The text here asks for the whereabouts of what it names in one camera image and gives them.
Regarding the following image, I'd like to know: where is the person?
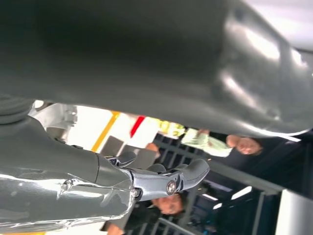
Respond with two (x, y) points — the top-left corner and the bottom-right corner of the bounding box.
(100, 191), (189, 235)
(181, 128), (263, 159)

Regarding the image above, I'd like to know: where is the red cloth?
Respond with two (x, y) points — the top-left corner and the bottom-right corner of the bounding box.
(130, 116), (146, 139)

